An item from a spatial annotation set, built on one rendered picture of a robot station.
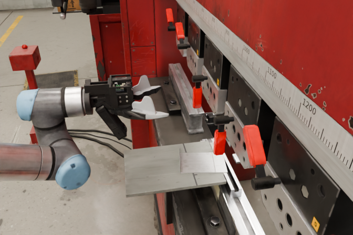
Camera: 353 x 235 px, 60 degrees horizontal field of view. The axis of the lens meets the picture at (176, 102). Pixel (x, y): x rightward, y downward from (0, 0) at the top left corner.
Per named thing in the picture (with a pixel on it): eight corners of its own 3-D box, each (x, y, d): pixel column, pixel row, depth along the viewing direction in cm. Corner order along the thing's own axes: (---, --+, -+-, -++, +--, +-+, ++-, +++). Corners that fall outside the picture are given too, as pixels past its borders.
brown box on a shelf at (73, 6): (55, 6, 268) (53, -9, 262) (86, 4, 274) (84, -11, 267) (52, 13, 243) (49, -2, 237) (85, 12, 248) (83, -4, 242)
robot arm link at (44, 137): (49, 175, 75) (39, 139, 69) (38, 151, 83) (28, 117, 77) (80, 163, 79) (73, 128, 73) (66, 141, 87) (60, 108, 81)
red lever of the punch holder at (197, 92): (190, 106, 84) (191, 74, 79) (205, 105, 84) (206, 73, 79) (191, 109, 82) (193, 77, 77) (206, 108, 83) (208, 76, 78)
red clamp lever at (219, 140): (210, 152, 67) (213, 115, 62) (228, 150, 67) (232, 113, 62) (213, 157, 65) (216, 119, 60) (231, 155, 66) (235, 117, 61)
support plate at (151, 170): (123, 152, 92) (123, 150, 91) (208, 142, 96) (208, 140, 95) (126, 198, 77) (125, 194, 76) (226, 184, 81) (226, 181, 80)
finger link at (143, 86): (161, 72, 83) (134, 82, 78) (161, 91, 86) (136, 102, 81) (153, 68, 85) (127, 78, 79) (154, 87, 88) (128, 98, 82)
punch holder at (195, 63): (186, 64, 104) (187, 15, 96) (210, 62, 106) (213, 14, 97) (196, 83, 91) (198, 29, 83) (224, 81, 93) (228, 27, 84)
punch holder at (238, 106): (222, 130, 70) (228, 63, 62) (257, 126, 71) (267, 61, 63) (247, 175, 57) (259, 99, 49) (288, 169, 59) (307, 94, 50)
